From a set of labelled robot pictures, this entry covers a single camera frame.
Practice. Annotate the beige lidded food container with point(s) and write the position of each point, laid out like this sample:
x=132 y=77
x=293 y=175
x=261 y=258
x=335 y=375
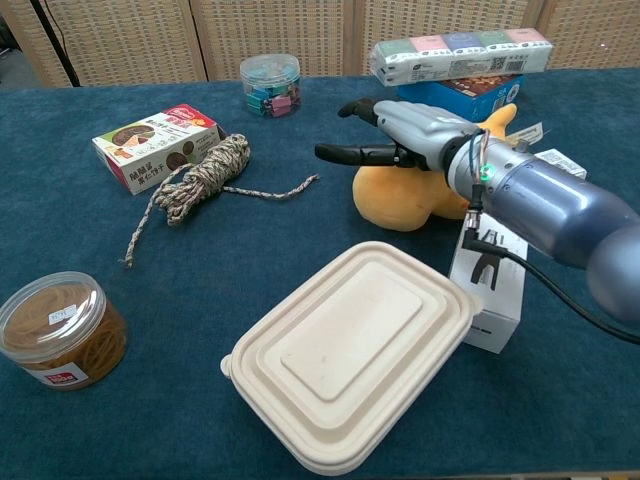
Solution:
x=345 y=350

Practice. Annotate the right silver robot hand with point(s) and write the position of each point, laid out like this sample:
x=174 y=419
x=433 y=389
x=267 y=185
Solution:
x=415 y=130

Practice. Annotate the nut biscuit box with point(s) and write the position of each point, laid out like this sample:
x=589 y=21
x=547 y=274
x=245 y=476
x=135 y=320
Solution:
x=155 y=147

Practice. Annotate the yellow plush duck toy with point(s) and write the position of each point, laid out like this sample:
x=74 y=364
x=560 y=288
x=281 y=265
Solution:
x=400 y=197

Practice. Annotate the woven rattan folding screen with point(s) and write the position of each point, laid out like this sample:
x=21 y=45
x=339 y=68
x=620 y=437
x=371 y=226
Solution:
x=280 y=35

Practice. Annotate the multicolour tissue pack bundle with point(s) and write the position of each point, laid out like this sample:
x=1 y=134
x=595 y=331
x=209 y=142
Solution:
x=460 y=57

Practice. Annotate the white box with clothing print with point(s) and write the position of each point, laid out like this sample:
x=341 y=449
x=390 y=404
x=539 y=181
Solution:
x=492 y=295

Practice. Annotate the blue cardboard box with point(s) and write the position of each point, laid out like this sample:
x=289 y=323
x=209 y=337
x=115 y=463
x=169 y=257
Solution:
x=460 y=95

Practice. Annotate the small white cardboard box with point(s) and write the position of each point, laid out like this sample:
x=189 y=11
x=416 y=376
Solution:
x=562 y=160

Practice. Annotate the black stand pole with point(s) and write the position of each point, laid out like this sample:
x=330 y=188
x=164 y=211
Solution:
x=60 y=42

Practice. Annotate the clear jar of rubber bands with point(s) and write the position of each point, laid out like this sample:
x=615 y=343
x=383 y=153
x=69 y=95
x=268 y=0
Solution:
x=60 y=332

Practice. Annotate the clear jar of binder clips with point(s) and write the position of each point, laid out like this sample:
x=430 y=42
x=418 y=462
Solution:
x=270 y=85

